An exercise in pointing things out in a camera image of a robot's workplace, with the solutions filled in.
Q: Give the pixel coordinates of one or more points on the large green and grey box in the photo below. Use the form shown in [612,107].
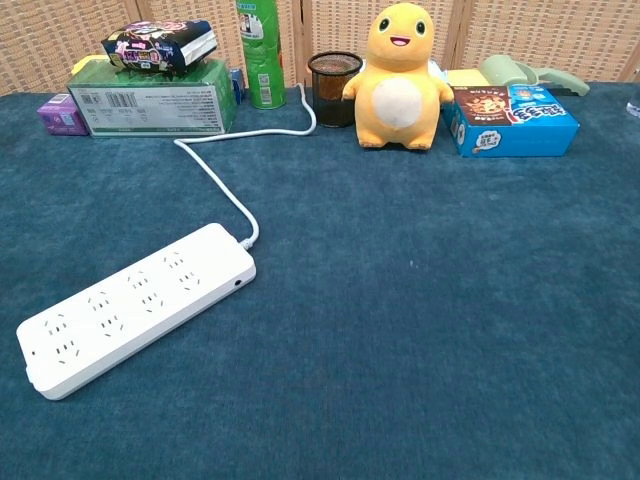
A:
[150,107]

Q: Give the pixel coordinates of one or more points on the wet wipes pack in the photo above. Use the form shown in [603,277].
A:
[440,72]

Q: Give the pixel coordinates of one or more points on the wicker folding screen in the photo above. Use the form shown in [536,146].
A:
[525,30]

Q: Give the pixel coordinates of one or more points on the green lint roller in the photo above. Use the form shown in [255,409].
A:
[505,70]

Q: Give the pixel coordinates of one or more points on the small blue carton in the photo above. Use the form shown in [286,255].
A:
[237,82]

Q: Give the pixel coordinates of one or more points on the blue carpet mat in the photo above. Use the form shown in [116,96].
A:
[400,300]

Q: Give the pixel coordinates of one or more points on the black mesh pen holder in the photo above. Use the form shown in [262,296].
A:
[330,100]

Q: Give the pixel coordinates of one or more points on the white power strip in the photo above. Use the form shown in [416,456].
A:
[125,310]

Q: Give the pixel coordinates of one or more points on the yellow plush toy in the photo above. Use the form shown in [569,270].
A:
[395,100]

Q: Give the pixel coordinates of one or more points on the small purple box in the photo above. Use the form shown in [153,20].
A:
[60,117]

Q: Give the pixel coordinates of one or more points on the black snack bag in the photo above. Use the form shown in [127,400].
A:
[150,47]

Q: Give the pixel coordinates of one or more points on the blue cookie box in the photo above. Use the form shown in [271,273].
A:
[510,125]

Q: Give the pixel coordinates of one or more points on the green chips can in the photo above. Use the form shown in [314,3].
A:
[262,60]

